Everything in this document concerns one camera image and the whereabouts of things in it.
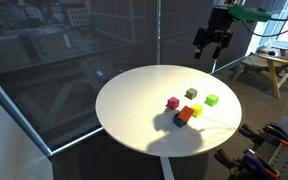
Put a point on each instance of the purple orange spring clamp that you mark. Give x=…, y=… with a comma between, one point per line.
x=250, y=163
x=277, y=135

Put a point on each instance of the gray block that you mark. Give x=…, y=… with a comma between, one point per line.
x=191, y=93

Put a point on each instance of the blue block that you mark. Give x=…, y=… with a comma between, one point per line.
x=178, y=121

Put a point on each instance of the window corner post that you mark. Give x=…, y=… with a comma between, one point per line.
x=214, y=65

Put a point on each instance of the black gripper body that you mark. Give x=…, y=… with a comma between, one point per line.
x=220, y=20

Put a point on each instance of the perforated metal breadboard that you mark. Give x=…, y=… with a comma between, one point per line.
x=287, y=160

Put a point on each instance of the orange block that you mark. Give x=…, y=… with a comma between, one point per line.
x=185, y=114

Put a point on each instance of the green block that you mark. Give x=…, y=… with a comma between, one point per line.
x=211, y=100

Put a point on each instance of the white table base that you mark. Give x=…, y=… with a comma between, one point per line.
x=167, y=168

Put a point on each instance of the yellow block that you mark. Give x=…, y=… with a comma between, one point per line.
x=197, y=110

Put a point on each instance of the wooden lounge chair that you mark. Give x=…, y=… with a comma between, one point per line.
x=267, y=61

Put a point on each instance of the magenta block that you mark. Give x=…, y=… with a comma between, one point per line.
x=173, y=103

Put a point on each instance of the metal window sill rail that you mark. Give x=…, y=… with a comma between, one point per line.
x=17, y=116

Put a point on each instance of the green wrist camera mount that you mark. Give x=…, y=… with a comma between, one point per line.
x=250, y=14

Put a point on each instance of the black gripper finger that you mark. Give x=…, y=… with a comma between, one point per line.
x=224, y=39
x=200, y=40

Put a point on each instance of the metal window mullion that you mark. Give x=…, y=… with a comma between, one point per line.
x=158, y=33

